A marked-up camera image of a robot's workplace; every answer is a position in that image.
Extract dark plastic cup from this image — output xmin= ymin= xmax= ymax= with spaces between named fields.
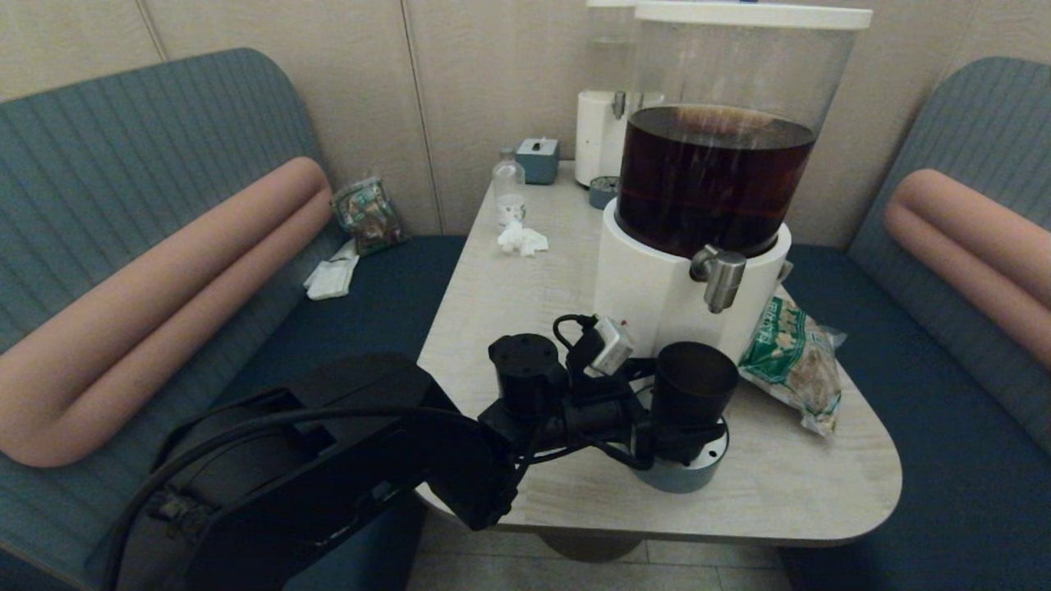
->
xmin=653 ymin=341 xmax=740 ymax=465

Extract steel dispenser tap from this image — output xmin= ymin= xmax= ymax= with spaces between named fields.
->
xmin=690 ymin=246 xmax=746 ymax=314

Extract round blue-grey perforated drip tray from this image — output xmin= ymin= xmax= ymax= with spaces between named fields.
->
xmin=628 ymin=386 xmax=730 ymax=493

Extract large white tea dispenser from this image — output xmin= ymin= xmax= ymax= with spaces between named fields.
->
xmin=591 ymin=0 xmax=874 ymax=387

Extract green label snack bag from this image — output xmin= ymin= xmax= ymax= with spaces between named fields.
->
xmin=737 ymin=291 xmax=847 ymax=438

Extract crumpled white tissue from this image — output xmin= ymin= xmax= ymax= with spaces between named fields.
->
xmin=498 ymin=220 xmax=550 ymax=257

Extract clear plastic bottle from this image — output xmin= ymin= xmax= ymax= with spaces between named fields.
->
xmin=493 ymin=148 xmax=527 ymax=226

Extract blue-grey tissue box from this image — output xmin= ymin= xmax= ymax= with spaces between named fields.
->
xmin=516 ymin=136 xmax=561 ymax=185

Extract small white drink dispenser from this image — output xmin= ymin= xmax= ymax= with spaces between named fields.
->
xmin=575 ymin=0 xmax=658 ymax=188

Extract white napkin pack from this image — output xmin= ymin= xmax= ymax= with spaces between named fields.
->
xmin=303 ymin=238 xmax=360 ymax=300

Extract dark snack bag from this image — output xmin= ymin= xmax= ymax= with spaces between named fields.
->
xmin=330 ymin=172 xmax=409 ymax=255

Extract pink cylindrical bolster cushion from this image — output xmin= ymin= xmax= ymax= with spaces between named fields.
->
xmin=0 ymin=157 xmax=333 ymax=469
xmin=884 ymin=169 xmax=1051 ymax=370

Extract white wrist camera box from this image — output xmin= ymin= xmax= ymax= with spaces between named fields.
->
xmin=585 ymin=316 xmax=635 ymax=378

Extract short black camera cable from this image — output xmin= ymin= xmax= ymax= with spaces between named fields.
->
xmin=552 ymin=314 xmax=596 ymax=350

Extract bronze table pedestal base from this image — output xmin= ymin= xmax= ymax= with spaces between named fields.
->
xmin=538 ymin=534 xmax=645 ymax=564

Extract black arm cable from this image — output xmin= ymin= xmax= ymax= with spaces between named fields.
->
xmin=99 ymin=406 xmax=493 ymax=591

